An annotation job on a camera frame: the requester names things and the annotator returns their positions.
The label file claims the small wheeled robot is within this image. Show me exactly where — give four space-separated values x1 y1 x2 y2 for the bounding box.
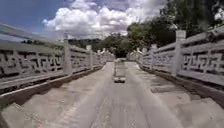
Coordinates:
113 58 127 84

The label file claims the grey stone bridge deck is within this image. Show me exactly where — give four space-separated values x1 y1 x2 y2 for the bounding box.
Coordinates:
0 60 224 128

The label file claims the wood of green trees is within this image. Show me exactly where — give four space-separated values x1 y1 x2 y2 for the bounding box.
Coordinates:
20 0 224 59

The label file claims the carved stone railing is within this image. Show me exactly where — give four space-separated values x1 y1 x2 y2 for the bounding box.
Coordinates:
127 23 224 108
0 23 117 111

